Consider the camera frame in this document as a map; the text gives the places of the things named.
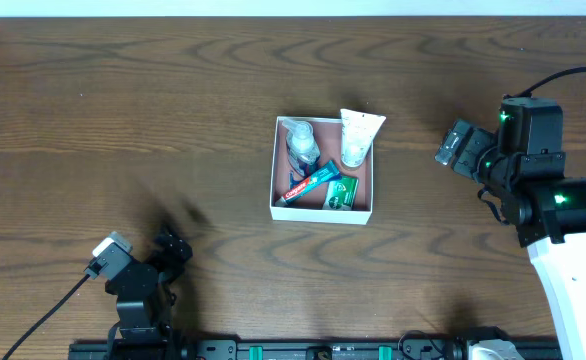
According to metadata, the white lotion tube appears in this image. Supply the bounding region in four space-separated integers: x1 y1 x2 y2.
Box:
340 109 386 168

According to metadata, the green soap bar box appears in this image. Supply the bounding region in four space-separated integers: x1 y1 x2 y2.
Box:
322 176 359 211

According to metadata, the green toothpaste tube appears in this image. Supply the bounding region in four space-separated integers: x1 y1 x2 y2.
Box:
275 160 342 207

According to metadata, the clear pump soap bottle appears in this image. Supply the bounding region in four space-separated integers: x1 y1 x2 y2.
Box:
283 119 321 178

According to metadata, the blue disposable razor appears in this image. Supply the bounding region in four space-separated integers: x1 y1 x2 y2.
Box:
289 171 304 189

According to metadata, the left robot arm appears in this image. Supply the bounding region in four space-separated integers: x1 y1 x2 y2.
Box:
99 225 192 344

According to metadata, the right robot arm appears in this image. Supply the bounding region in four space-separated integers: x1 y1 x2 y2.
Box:
435 115 586 359

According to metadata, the white cardboard box pink inside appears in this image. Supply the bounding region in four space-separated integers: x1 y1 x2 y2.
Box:
269 116 374 225

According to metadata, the right black cable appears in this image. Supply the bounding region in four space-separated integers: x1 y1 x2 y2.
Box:
515 65 586 99

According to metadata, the black cable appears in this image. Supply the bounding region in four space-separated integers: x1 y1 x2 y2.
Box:
515 65 586 99
0 272 92 360

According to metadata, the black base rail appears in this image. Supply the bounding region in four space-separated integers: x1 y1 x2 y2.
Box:
68 327 563 360

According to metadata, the left black cable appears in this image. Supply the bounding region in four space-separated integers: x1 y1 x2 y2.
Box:
0 272 92 360

